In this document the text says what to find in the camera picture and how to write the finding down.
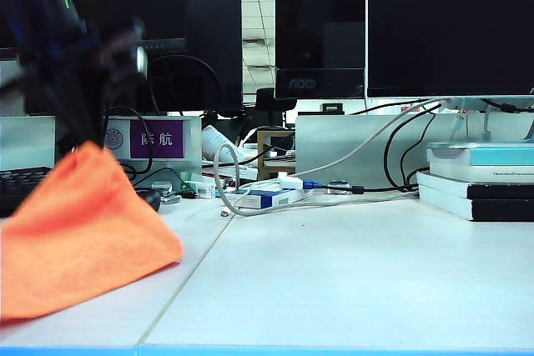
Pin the black AOC monitor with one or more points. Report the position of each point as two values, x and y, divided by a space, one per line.
321 18

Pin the white printed bag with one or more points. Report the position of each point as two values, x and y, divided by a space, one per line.
213 137

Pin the black computer mouse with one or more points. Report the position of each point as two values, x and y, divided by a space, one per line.
152 198

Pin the narrow grey desk partition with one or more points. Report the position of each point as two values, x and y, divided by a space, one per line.
25 143

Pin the small clear plastic box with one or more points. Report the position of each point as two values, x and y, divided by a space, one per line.
162 186

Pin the white adapter blue plug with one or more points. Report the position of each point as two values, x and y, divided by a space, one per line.
290 182

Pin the small green white box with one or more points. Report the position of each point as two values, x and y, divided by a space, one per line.
204 189

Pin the wide grey desk partition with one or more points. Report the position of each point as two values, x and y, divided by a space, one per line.
334 143

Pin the large black silver-stand monitor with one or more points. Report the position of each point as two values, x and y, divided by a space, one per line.
450 18

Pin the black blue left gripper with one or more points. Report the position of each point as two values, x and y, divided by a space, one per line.
62 56

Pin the black keyboard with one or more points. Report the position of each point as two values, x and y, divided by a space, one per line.
21 189

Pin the wooden shelf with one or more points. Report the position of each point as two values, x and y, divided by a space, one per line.
261 156

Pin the silver metal clip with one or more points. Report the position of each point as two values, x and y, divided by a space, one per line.
172 199

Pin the orange microfibre rag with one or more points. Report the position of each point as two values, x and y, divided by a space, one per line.
83 227

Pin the black office chair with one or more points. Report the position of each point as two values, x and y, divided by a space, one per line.
265 99

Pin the small silver connector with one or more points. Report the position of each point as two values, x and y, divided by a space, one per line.
340 184

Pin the small black box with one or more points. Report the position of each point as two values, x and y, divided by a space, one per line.
332 108

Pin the blue white flat box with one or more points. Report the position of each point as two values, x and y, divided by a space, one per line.
271 199

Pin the white cover book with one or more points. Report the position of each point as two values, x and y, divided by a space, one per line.
459 172

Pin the black monitor rear side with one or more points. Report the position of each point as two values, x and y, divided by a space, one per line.
217 39

